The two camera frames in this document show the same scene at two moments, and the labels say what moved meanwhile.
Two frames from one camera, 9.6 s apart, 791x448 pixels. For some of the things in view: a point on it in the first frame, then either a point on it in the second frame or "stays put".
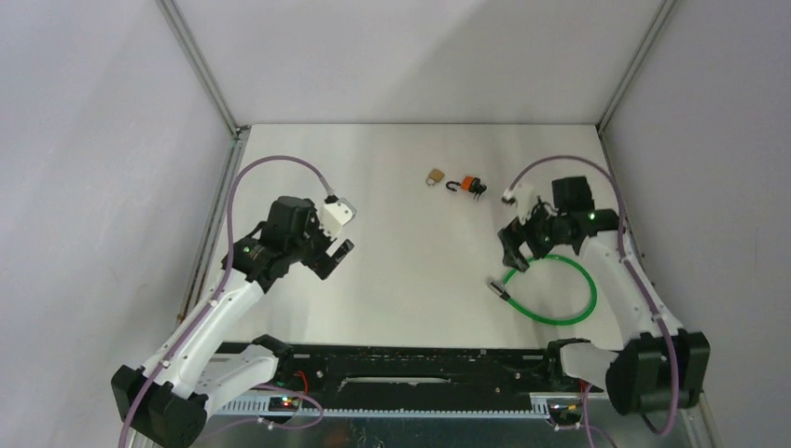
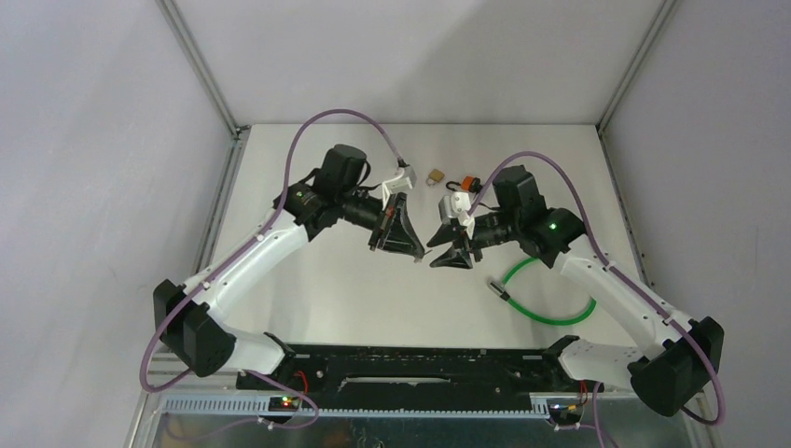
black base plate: (420, 376) stays put
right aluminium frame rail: (664, 11) stays put
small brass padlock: (435, 176) stays put
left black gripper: (325, 242) to (393, 228)
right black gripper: (512, 236) to (458, 258)
